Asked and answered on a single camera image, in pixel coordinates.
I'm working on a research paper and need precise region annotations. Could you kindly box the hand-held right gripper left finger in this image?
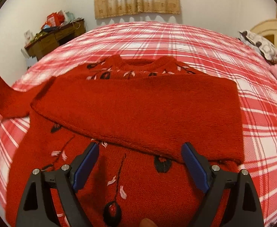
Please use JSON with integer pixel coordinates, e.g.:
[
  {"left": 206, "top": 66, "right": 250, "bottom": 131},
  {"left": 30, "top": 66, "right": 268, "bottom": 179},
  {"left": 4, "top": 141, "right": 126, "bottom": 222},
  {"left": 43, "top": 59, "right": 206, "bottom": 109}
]
[{"left": 15, "top": 142, "right": 100, "bottom": 227}]

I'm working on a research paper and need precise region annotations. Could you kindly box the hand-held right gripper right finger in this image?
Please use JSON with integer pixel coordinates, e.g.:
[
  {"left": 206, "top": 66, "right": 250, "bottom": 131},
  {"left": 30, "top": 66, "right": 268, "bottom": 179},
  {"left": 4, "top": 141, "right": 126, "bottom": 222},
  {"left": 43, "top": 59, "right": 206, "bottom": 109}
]
[{"left": 181, "top": 142, "right": 265, "bottom": 227}]

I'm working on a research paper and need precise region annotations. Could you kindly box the red knitted sweater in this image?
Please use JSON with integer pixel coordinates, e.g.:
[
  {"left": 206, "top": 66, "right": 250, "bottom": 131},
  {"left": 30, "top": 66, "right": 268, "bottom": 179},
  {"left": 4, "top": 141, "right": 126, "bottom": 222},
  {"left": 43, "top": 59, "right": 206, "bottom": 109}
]
[{"left": 0, "top": 54, "right": 245, "bottom": 227}]

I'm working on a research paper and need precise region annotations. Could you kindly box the person's right hand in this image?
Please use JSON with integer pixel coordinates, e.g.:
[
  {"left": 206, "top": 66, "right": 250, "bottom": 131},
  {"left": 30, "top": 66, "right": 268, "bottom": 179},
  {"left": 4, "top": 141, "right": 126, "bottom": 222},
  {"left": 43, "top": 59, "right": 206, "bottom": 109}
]
[{"left": 140, "top": 218, "right": 156, "bottom": 227}]

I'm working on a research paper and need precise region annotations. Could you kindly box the brown wooden desk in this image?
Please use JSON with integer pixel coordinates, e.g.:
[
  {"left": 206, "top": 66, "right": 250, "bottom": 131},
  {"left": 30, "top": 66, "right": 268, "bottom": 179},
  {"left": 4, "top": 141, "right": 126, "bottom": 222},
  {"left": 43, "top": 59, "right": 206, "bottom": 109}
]
[{"left": 25, "top": 19, "right": 86, "bottom": 61}]

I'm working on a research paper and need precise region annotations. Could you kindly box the red plaid bed sheet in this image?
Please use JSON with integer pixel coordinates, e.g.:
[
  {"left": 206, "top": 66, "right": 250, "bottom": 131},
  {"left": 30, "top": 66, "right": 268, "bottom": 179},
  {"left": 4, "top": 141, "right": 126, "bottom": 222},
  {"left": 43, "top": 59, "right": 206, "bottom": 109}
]
[{"left": 0, "top": 21, "right": 277, "bottom": 227}]

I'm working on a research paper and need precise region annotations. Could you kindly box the patterned grey pillow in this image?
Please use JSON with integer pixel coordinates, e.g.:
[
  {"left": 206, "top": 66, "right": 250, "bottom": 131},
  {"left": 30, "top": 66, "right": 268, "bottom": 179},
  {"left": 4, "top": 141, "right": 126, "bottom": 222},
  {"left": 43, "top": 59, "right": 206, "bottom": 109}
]
[{"left": 239, "top": 30, "right": 277, "bottom": 65}]

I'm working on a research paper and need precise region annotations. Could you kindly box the pile of colourful bags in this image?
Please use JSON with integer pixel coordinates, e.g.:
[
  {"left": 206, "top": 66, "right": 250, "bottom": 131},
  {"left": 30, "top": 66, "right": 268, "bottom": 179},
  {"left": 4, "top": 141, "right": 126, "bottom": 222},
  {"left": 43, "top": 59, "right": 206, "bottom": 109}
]
[{"left": 40, "top": 10, "right": 82, "bottom": 32}]

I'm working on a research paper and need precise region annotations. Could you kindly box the cream wooden headboard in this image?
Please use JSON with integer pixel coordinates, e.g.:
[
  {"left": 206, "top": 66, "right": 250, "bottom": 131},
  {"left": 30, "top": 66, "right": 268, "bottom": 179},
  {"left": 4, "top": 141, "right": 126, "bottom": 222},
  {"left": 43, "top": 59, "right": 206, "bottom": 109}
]
[{"left": 250, "top": 19, "right": 277, "bottom": 59}]

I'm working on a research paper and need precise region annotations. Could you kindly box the beige patterned curtain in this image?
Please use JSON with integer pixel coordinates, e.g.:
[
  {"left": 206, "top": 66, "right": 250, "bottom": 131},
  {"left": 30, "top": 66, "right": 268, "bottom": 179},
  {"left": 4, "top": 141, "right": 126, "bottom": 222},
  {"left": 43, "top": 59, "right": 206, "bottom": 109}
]
[{"left": 93, "top": 0, "right": 181, "bottom": 20}]

